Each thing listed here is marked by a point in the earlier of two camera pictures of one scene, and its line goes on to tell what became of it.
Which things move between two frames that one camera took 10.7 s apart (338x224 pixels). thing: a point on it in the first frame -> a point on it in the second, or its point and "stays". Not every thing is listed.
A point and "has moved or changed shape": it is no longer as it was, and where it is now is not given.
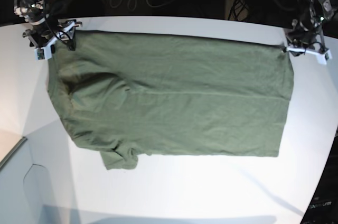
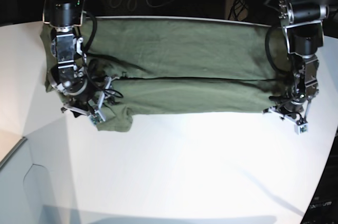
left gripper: [45, 38] -> [92, 101]
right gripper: [301, 41] -> [285, 108]
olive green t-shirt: [123, 94] has moved or changed shape
